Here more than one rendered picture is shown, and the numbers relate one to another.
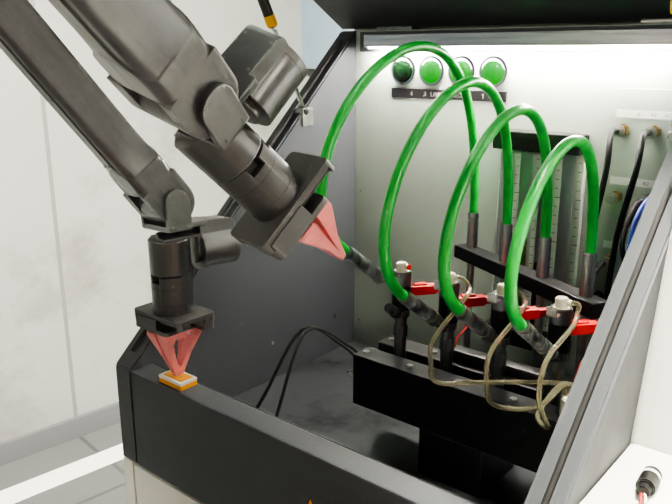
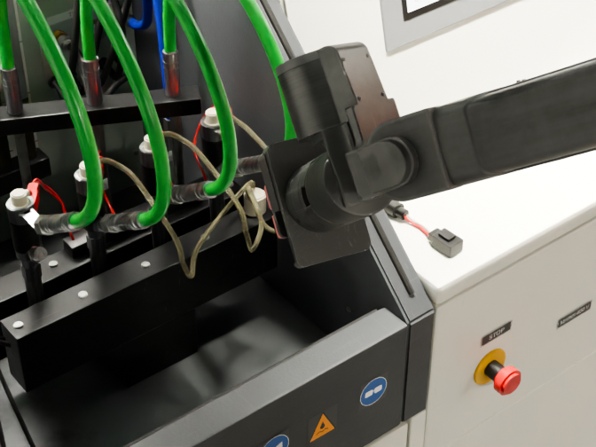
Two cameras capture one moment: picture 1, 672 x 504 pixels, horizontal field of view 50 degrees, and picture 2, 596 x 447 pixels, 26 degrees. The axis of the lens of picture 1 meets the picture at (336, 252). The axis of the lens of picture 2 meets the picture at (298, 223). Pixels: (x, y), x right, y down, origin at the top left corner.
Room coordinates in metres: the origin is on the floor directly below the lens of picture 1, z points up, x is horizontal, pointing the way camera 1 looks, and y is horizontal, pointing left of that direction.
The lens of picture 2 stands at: (0.51, 0.86, 1.91)
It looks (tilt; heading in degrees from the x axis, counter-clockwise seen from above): 39 degrees down; 282
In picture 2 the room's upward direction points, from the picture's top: straight up
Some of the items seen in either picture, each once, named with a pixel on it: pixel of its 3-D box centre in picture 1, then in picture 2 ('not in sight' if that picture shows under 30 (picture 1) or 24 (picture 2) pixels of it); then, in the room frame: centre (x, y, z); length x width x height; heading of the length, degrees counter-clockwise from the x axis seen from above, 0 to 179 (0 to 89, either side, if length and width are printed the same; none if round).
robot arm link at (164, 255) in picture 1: (173, 254); not in sight; (0.96, 0.22, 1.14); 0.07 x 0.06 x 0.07; 130
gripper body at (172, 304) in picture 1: (173, 297); not in sight; (0.96, 0.23, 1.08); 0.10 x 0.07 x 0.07; 50
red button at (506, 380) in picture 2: not in sight; (500, 375); (0.50, -0.26, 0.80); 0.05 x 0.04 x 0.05; 50
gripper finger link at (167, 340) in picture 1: (171, 342); not in sight; (0.97, 0.24, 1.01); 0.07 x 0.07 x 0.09; 50
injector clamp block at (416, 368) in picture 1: (468, 422); (135, 299); (0.92, -0.19, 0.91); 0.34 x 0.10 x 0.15; 50
